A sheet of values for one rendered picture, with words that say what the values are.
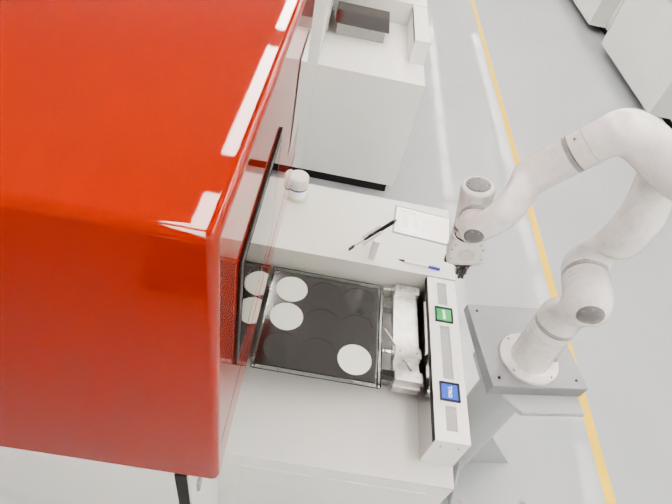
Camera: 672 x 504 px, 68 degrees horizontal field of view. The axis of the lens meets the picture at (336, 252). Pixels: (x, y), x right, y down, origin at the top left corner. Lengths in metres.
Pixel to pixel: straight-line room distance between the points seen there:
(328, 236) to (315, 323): 0.32
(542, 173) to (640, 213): 0.24
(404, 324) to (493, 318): 0.33
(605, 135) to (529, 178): 0.17
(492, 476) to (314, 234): 1.39
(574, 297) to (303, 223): 0.86
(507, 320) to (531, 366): 0.21
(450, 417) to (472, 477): 1.07
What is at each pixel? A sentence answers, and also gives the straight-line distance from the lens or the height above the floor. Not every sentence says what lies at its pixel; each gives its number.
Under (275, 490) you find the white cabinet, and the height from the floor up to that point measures 0.61.
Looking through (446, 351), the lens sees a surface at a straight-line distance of 1.51.
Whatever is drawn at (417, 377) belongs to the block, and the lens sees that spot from 1.49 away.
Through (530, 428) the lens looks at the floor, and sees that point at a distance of 2.71.
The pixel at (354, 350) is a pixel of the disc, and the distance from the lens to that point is 1.49.
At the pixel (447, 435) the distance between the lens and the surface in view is 1.38.
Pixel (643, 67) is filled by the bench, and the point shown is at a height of 0.30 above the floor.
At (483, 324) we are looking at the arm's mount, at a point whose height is 0.86.
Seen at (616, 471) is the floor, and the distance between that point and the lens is 2.85.
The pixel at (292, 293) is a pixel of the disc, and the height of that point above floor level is 0.90.
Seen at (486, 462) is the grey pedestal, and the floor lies 0.02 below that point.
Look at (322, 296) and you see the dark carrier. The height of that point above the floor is 0.90.
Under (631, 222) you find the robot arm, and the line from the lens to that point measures 1.34.
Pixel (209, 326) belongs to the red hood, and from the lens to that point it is 0.54.
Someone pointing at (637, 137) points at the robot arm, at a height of 1.67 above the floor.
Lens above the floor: 2.13
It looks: 46 degrees down
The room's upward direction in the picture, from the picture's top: 14 degrees clockwise
